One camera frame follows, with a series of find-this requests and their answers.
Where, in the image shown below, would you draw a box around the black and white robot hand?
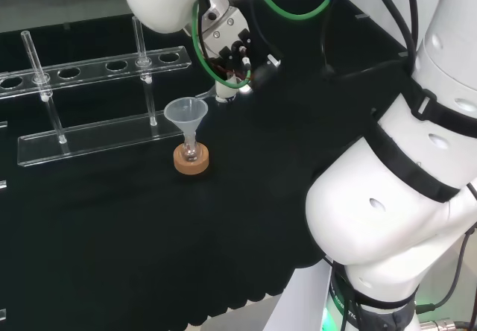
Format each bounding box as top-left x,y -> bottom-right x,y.
193,0 -> 283,104

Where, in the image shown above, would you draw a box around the translucent plastic funnel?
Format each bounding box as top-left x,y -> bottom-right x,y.
163,98 -> 209,149

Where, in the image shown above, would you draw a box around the small glass round-bottom flask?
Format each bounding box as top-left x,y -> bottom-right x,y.
181,136 -> 200,162

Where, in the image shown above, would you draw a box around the clear acrylic funnel stand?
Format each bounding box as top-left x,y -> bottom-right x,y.
0,16 -> 193,168

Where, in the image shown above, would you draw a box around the black bench cloth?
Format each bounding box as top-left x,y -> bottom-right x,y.
0,0 -> 411,327

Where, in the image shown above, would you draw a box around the black cable with plug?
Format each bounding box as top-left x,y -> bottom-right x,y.
319,0 -> 413,83

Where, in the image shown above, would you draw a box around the cork ring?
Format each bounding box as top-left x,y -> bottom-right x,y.
173,142 -> 210,176

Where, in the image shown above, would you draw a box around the thick black cable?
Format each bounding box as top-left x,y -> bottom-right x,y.
367,0 -> 418,78

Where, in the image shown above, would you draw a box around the thin black cable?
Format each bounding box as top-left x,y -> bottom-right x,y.
415,226 -> 477,314

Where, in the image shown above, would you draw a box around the grey braided cable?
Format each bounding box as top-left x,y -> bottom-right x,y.
419,318 -> 477,331

